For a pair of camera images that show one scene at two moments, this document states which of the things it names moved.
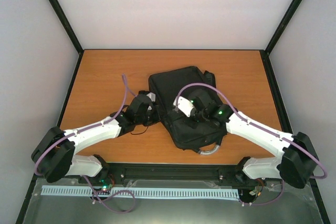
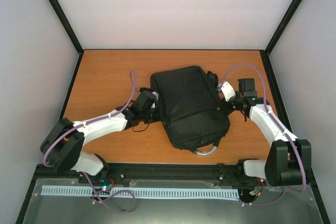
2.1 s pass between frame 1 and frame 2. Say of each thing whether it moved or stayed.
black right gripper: moved
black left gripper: stayed
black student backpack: stayed
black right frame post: stayed
